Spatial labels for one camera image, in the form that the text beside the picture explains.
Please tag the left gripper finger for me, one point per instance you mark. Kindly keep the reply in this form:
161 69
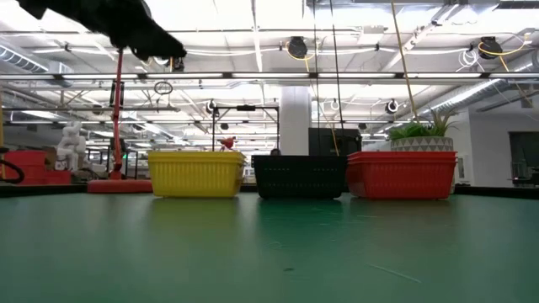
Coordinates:
162 44
156 54

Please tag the yellow plastic slotted basket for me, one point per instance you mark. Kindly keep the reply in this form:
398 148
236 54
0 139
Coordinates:
195 157
195 152
195 181

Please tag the black plastic slotted basket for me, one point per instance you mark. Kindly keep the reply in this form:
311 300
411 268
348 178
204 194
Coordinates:
299 160
299 156
299 181

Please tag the red plastic slotted basket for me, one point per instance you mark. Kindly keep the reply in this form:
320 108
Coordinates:
402 181
402 159
402 154

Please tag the white humanoid figure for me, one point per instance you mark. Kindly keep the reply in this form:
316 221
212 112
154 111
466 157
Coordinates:
69 147

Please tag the red desk lamp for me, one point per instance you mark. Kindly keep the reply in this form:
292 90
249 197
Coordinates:
120 186

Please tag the person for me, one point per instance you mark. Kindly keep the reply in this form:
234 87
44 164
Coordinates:
275 152

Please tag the small red storage bin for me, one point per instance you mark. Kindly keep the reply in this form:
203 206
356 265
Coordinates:
59 177

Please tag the large red storage bin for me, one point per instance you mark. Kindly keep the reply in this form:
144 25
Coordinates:
25 166

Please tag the green table mat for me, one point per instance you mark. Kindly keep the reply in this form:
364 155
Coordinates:
269 252

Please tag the potted succulent plant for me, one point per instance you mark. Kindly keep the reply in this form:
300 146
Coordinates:
421 144

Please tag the black background frame rig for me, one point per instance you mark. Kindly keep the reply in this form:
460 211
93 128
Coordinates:
245 107

